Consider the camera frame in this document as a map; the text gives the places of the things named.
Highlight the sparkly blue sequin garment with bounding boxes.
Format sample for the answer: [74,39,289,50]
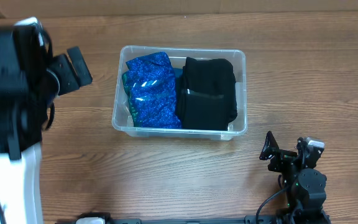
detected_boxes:
[122,52,181,129]

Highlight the large black garment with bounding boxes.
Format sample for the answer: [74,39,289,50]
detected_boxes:
[175,57,237,131]

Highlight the blue denim jeans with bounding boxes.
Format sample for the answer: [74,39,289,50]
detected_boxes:
[173,68,183,78]

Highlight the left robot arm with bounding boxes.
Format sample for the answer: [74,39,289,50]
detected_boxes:
[0,17,93,223]

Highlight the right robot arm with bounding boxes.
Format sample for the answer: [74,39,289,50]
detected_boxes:
[255,131,331,223]

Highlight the clear plastic storage bin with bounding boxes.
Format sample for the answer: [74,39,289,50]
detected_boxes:
[111,45,248,141]

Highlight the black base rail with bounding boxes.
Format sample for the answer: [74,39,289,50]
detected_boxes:
[54,213,279,224]

